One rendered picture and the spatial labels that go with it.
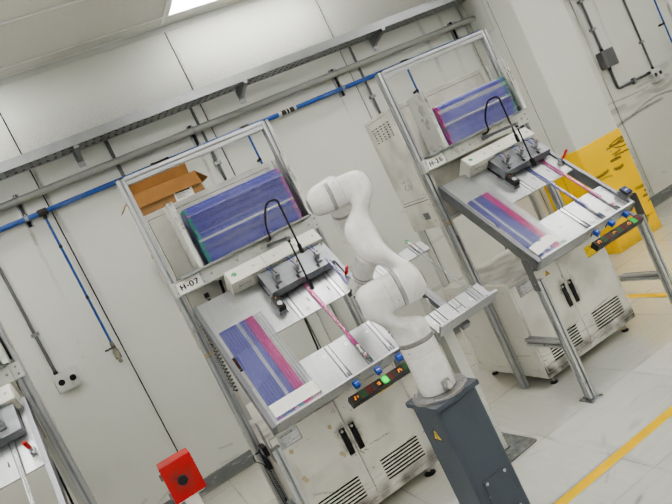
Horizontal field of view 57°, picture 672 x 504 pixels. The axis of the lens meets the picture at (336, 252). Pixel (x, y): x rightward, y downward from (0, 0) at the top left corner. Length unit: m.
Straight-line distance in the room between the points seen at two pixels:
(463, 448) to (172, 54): 3.49
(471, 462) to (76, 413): 2.89
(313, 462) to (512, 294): 1.33
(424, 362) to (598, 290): 1.90
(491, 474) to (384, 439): 0.98
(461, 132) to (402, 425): 1.57
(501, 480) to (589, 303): 1.73
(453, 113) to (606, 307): 1.37
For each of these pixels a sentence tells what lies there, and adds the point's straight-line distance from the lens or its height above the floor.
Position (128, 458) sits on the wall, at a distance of 4.45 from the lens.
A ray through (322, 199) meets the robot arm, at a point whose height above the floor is 1.43.
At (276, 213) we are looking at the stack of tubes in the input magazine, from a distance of 2.98.
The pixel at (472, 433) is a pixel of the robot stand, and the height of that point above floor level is 0.56.
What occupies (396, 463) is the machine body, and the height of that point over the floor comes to 0.17.
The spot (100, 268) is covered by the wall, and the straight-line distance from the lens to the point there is 4.35.
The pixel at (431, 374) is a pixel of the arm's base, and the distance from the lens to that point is 2.02.
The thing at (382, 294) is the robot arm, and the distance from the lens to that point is 1.94.
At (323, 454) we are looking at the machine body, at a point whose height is 0.40.
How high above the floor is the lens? 1.42
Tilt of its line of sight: 5 degrees down
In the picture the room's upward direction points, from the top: 26 degrees counter-clockwise
